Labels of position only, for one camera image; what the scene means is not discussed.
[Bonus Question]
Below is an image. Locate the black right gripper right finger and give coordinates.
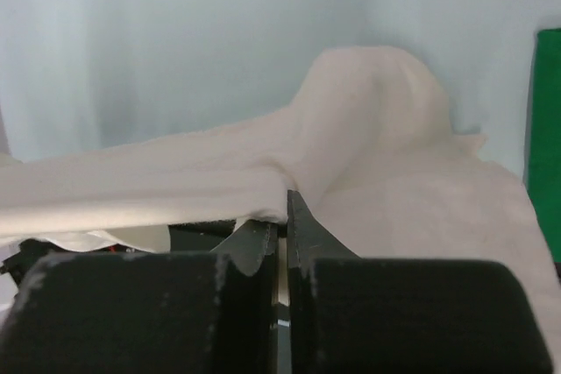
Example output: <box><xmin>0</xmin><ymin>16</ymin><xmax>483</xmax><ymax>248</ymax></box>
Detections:
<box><xmin>286</xmin><ymin>191</ymin><xmax>553</xmax><ymax>373</ymax></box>

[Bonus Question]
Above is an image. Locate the cream white t shirt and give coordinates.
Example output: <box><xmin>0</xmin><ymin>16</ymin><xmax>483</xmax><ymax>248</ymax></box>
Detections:
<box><xmin>0</xmin><ymin>44</ymin><xmax>561</xmax><ymax>305</ymax></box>

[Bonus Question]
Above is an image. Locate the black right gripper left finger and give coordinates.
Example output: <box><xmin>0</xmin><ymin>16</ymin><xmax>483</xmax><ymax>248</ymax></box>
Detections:
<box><xmin>1</xmin><ymin>221</ymin><xmax>278</xmax><ymax>373</ymax></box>

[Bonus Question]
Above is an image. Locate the green folded t shirt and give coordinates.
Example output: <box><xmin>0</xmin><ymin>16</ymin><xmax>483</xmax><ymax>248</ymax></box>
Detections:
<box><xmin>527</xmin><ymin>28</ymin><xmax>560</xmax><ymax>263</ymax></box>

